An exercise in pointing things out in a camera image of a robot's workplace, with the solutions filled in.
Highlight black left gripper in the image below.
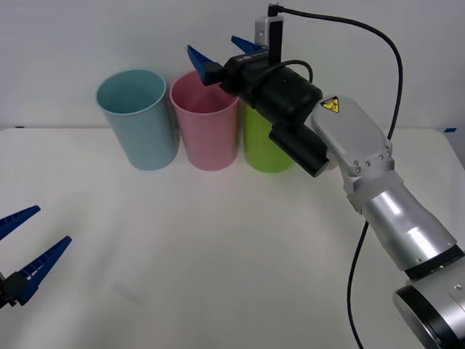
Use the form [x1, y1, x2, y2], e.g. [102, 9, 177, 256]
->
[0, 205, 73, 310]

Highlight pale blue plastic bin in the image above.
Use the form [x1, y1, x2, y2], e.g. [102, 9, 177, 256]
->
[95, 69, 179, 172]

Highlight green plastic bin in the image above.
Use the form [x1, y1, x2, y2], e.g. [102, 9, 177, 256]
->
[243, 103, 296, 174]

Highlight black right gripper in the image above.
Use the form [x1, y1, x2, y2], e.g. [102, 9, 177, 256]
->
[185, 35, 272, 107]

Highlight pink plastic bin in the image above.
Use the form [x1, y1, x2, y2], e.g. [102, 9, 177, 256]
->
[169, 70, 241, 172]

